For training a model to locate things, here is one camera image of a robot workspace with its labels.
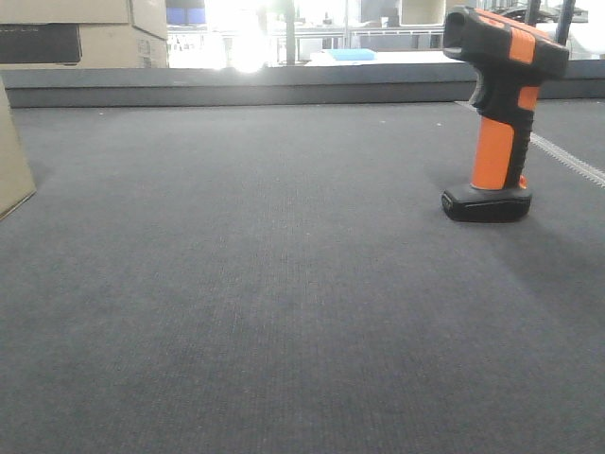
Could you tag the orange black barcode scanner gun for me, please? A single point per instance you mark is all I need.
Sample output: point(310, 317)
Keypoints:
point(512, 60)

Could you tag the small brown cardboard package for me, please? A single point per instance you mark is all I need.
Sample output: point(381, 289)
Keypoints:
point(17, 183)

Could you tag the large cardboard box black print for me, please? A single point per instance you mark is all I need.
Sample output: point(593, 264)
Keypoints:
point(83, 34)

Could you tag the blue tray on table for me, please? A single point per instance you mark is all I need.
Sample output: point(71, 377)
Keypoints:
point(351, 54)

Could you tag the white table board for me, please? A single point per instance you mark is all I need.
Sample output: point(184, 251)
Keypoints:
point(318, 59)

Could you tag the white plastic bin on shelf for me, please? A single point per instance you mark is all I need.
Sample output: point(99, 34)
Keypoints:
point(422, 12)

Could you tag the black raised conveyor edge rail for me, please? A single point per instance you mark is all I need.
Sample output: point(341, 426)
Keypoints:
point(290, 85)

